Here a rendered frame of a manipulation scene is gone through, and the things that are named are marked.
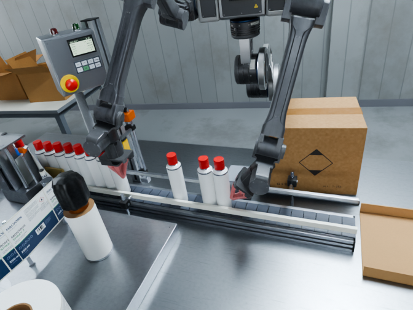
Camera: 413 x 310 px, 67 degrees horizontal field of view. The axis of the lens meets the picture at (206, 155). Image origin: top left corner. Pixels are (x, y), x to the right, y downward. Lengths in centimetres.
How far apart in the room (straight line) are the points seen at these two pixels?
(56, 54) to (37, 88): 181
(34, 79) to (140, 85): 164
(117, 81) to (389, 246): 94
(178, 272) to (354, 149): 68
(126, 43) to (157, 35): 291
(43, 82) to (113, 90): 194
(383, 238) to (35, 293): 96
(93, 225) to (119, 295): 21
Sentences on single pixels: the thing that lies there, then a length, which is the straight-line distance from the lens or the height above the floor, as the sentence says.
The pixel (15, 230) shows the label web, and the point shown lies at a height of 102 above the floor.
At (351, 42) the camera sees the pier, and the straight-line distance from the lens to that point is 345.
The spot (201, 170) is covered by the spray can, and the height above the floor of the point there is 105.
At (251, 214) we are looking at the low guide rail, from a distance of 103.
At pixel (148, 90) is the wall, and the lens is 419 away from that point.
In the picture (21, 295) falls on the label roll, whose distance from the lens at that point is 90.
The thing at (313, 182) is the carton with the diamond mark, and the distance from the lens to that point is 117.
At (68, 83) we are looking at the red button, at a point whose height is 133.
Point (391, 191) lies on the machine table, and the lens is 130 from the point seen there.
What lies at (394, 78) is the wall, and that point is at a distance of 384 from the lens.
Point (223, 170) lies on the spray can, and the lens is 99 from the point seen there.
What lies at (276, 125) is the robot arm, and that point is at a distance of 87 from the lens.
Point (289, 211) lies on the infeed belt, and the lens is 108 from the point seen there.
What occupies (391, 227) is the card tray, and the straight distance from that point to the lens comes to 116.
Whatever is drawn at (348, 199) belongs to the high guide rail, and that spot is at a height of 96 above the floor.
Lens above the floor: 162
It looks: 32 degrees down
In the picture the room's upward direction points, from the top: 9 degrees counter-clockwise
